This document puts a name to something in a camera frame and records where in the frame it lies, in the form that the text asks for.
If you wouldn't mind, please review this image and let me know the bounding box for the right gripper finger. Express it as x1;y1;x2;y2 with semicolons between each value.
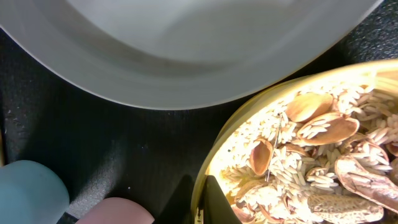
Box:
201;175;241;224

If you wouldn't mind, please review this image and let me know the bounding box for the pink cup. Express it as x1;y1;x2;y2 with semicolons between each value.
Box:
76;197;154;224

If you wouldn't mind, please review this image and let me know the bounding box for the yellow bowl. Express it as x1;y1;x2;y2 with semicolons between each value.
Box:
190;58;398;224

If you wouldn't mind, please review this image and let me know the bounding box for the rice and nutshell waste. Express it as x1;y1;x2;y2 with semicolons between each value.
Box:
214;81;398;224

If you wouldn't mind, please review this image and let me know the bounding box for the grey plate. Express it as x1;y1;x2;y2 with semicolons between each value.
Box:
1;0;379;110

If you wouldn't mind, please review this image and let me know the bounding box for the blue cup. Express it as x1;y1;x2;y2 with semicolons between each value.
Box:
1;160;70;224

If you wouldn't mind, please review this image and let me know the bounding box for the round black tray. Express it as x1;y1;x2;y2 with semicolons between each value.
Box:
1;1;397;223

